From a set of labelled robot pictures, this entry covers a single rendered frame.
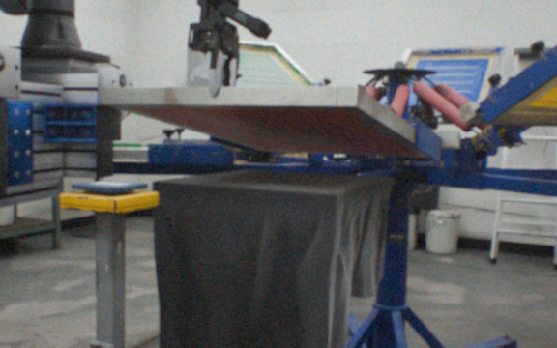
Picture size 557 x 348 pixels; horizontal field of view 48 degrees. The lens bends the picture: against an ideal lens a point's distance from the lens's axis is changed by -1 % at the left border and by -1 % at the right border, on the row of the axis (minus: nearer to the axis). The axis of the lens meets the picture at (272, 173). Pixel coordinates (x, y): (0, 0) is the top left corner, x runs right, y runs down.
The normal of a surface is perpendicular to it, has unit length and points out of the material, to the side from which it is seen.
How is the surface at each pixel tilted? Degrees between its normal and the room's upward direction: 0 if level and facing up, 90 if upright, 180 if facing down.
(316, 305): 88
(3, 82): 90
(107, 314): 90
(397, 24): 90
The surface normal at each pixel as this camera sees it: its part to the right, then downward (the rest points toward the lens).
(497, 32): -0.43, 0.06
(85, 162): -0.21, 0.07
